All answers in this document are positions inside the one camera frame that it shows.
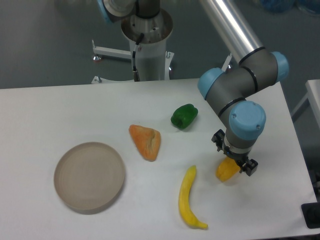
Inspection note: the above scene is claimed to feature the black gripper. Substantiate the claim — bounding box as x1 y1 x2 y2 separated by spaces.
211 129 258 175

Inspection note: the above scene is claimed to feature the yellow pepper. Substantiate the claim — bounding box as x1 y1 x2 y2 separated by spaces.
215 157 240 182

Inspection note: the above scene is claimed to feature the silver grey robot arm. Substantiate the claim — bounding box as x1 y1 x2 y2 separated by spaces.
97 0 289 176

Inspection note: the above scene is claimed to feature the green pepper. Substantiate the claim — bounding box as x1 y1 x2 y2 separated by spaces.
170 103 198 130

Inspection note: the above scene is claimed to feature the yellow banana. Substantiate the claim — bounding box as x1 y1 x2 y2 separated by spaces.
178 165 208 230

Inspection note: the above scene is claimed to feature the orange bread wedge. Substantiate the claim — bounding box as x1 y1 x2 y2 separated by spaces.
128 124 161 162

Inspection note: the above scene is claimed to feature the black device at table edge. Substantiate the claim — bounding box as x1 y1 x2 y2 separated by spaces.
301 202 320 229

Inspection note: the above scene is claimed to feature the white side table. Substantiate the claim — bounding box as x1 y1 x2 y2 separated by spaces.
290 79 320 125

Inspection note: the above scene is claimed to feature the beige round plate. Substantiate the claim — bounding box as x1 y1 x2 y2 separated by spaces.
53 142 126 215

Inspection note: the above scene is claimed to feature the blue bag in background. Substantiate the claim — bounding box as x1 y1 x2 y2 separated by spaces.
257 0 320 17

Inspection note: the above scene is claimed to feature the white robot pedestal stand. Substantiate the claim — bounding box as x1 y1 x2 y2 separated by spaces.
92 8 174 82

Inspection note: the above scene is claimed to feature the black cable on pedestal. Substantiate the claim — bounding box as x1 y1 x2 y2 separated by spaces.
131 32 145 83

